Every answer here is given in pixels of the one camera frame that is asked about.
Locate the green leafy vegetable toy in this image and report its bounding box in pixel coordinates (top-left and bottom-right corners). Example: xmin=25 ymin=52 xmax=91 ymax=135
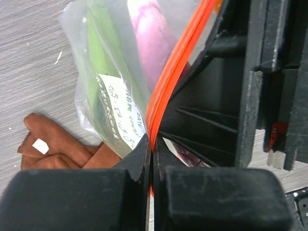
xmin=87 ymin=0 xmax=146 ymax=157

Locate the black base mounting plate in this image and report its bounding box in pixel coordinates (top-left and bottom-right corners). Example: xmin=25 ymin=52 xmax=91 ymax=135
xmin=285 ymin=187 xmax=308 ymax=231

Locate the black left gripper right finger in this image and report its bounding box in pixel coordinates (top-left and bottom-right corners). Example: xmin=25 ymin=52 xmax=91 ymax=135
xmin=153 ymin=138 xmax=293 ymax=231

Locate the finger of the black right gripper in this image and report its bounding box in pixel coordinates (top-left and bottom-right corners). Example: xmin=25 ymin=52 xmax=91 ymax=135
xmin=158 ymin=0 xmax=262 ymax=168

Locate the purple eggplant toy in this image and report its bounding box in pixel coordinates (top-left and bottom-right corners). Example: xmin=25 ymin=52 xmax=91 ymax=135
xmin=127 ymin=0 xmax=210 ymax=168

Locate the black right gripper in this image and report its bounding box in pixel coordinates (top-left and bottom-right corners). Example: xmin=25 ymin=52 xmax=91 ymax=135
xmin=249 ymin=0 xmax=308 ymax=171

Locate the brown cloth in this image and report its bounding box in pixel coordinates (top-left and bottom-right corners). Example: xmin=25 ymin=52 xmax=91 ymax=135
xmin=17 ymin=113 xmax=121 ymax=170

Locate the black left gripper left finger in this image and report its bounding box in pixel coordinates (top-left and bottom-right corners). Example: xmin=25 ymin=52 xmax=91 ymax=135
xmin=0 ymin=135 xmax=151 ymax=231

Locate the clear zip top bag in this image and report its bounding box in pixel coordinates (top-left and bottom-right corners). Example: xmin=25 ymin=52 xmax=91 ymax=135
xmin=58 ymin=0 xmax=223 ymax=197

